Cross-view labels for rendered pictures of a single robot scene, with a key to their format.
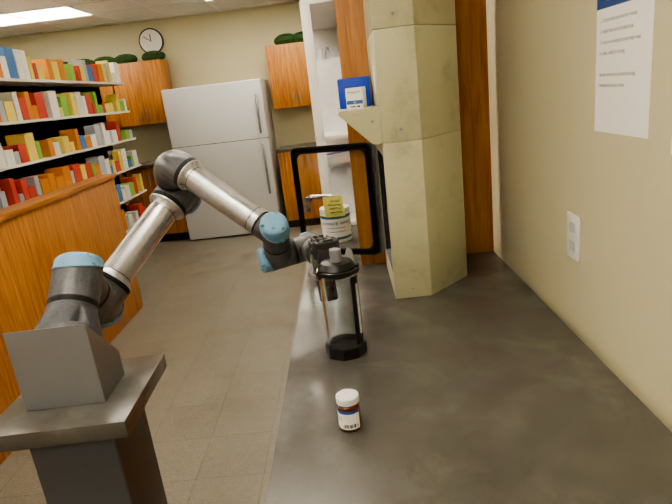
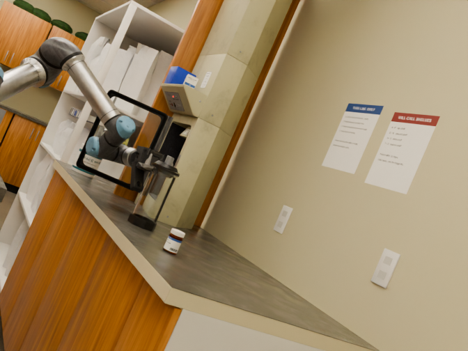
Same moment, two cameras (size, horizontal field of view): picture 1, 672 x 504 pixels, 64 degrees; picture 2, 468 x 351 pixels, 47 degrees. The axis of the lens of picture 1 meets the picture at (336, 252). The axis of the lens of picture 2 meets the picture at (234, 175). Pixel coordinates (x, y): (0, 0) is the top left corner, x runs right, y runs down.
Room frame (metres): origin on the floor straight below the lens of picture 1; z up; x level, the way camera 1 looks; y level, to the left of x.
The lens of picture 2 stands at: (-0.55, 0.73, 1.20)
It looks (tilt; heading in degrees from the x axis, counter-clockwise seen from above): 1 degrees up; 331
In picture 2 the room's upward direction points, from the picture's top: 24 degrees clockwise
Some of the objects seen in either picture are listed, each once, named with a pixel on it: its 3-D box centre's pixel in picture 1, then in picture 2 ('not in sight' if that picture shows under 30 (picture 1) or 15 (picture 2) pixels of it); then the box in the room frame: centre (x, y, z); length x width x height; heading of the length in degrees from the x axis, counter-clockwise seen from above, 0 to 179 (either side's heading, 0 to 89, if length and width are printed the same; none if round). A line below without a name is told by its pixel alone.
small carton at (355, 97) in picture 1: (356, 98); (189, 83); (1.66, -0.11, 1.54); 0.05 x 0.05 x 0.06; 73
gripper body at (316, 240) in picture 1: (322, 253); (145, 159); (1.38, 0.04, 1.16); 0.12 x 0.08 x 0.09; 13
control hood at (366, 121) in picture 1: (358, 124); (178, 99); (1.71, -0.11, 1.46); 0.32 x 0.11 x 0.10; 178
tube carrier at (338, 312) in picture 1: (341, 307); (154, 195); (1.23, 0.00, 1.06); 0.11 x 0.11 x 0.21
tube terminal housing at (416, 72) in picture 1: (420, 161); (200, 143); (1.70, -0.30, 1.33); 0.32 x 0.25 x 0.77; 178
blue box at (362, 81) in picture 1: (354, 92); (180, 79); (1.81, -0.12, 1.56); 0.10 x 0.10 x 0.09; 88
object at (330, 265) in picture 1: (336, 262); (167, 165); (1.23, 0.00, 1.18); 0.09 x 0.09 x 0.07
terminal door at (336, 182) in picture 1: (335, 201); (122, 140); (1.92, -0.02, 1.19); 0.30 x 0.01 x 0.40; 67
